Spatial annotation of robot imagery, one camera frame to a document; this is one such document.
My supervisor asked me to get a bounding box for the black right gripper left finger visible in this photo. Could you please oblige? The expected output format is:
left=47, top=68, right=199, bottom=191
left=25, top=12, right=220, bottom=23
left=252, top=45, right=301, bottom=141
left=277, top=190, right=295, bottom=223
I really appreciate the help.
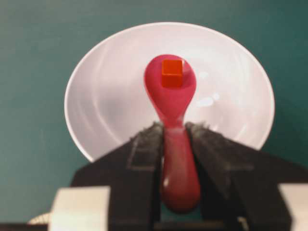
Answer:
left=70, top=123, right=163, bottom=224

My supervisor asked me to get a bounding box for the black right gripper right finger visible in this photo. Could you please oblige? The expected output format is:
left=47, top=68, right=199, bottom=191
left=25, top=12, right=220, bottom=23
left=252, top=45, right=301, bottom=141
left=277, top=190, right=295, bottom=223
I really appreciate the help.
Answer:
left=185, top=122, right=308, bottom=229

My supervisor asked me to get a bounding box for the pink ceramic spoon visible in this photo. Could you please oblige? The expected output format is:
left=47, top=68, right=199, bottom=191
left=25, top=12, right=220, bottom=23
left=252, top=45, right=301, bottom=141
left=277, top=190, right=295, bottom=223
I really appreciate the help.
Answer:
left=144, top=54, right=201, bottom=213

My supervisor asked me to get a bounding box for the small red cube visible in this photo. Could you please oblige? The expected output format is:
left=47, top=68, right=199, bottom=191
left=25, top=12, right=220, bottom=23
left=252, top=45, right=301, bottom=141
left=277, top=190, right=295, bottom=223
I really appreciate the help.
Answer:
left=161, top=60, right=183, bottom=88

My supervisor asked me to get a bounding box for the white ceramic bowl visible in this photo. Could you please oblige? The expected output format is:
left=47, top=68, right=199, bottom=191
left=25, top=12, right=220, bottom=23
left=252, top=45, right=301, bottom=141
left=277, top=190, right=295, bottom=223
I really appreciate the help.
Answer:
left=64, top=22, right=275, bottom=161

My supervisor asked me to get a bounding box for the dark green table mat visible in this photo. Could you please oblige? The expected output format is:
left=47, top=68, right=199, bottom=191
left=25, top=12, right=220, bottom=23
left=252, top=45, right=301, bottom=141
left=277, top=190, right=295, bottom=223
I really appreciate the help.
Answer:
left=0, top=0, right=308, bottom=223

